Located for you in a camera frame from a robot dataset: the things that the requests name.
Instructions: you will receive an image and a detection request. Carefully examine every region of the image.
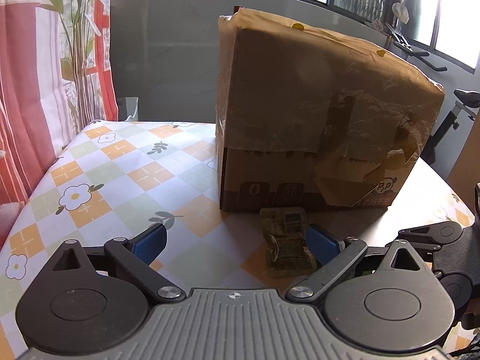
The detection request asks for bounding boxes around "black exercise bike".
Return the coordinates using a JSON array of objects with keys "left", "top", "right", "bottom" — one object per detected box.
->
[{"left": 382, "top": 20, "right": 480, "bottom": 166}]

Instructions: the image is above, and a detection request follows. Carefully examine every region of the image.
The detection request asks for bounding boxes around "floral checkered tablecloth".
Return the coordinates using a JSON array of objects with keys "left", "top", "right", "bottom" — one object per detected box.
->
[{"left": 0, "top": 120, "right": 480, "bottom": 360}]

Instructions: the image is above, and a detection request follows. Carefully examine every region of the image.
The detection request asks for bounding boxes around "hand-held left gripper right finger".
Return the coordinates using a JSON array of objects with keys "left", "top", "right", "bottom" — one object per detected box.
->
[{"left": 287, "top": 223, "right": 429, "bottom": 304}]

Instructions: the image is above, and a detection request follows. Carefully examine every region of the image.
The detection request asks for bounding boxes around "white paper bag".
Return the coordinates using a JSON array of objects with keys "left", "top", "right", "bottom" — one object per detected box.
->
[{"left": 116, "top": 97, "right": 140, "bottom": 122}]

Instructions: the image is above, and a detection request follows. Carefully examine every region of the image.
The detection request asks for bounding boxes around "white cloth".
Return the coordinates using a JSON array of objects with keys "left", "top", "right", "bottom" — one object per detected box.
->
[{"left": 391, "top": 2, "right": 410, "bottom": 23}]

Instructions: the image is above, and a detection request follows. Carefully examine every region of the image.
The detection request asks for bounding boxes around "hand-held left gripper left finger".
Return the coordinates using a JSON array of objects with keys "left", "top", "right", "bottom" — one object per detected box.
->
[{"left": 52, "top": 222, "right": 187, "bottom": 304}]

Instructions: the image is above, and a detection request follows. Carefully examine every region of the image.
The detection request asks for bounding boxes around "brown taped cardboard box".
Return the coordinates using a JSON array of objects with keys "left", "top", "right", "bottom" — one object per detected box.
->
[{"left": 214, "top": 5, "right": 445, "bottom": 213}]

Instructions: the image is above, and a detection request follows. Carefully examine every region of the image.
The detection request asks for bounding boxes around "small beige barcode packet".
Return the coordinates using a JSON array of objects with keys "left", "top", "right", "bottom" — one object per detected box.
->
[{"left": 260, "top": 206, "right": 317, "bottom": 278}]

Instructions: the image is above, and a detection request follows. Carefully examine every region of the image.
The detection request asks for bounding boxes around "brown board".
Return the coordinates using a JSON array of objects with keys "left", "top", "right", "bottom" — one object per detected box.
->
[{"left": 448, "top": 119, "right": 480, "bottom": 198}]

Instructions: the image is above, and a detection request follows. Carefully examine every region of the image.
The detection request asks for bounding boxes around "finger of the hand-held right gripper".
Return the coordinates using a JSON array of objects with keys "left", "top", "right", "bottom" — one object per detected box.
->
[{"left": 397, "top": 227, "right": 437, "bottom": 253}]

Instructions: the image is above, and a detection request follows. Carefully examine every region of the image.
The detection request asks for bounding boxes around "printed red curtain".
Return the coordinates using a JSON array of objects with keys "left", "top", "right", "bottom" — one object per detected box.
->
[{"left": 0, "top": 0, "right": 121, "bottom": 211}]

